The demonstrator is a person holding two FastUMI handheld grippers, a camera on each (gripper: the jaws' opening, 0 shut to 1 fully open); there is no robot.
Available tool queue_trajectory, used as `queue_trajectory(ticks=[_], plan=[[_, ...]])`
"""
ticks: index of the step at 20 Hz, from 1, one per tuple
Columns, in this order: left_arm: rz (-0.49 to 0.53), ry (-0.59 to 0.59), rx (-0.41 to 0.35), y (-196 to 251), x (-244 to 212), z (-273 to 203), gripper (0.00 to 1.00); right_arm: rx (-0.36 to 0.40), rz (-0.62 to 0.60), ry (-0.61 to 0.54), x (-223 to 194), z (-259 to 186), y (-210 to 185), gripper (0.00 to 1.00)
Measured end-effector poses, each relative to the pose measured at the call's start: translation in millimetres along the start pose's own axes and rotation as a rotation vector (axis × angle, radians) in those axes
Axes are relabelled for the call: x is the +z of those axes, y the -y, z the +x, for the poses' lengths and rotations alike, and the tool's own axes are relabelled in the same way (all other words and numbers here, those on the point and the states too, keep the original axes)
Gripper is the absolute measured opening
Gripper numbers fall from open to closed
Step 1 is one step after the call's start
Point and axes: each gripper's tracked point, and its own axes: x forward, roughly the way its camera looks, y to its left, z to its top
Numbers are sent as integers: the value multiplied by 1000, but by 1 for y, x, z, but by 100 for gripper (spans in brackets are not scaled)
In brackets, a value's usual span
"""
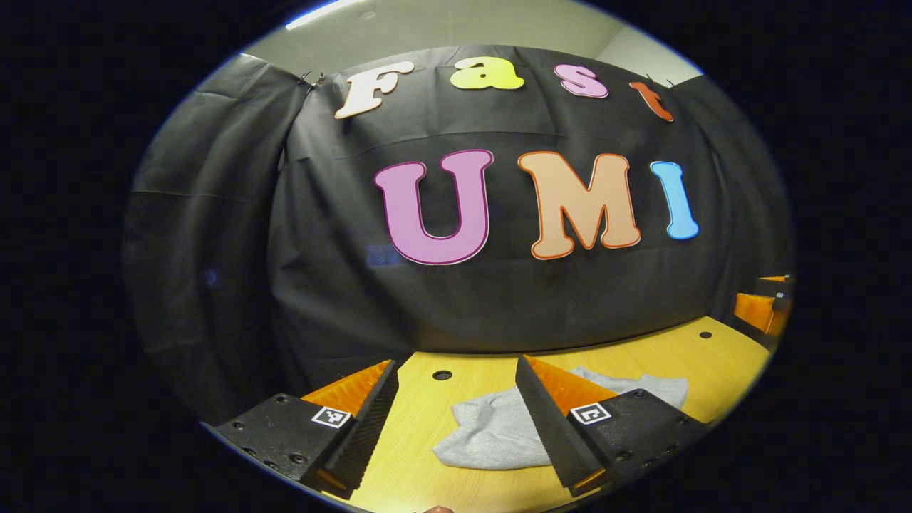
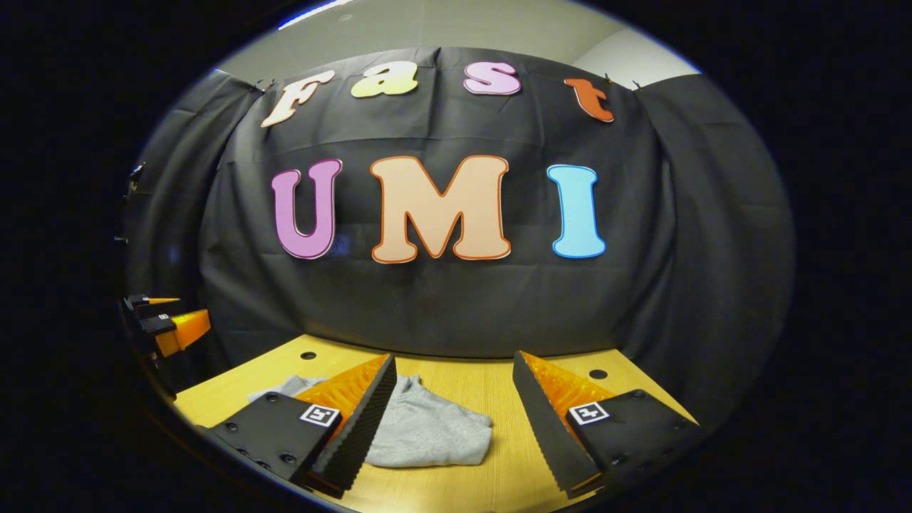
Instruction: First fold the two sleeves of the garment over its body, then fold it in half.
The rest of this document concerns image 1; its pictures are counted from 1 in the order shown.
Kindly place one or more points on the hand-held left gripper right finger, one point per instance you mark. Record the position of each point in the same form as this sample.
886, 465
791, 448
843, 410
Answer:
545, 427

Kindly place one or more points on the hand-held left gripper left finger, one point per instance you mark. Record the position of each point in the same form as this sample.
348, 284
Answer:
367, 427

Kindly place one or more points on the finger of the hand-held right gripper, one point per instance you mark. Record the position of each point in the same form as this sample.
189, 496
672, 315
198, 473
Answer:
775, 283
759, 312

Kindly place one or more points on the grey zip-neck sweatshirt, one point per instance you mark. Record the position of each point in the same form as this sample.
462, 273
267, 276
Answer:
491, 434

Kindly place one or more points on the black backdrop cloth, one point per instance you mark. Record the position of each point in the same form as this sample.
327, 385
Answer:
320, 285

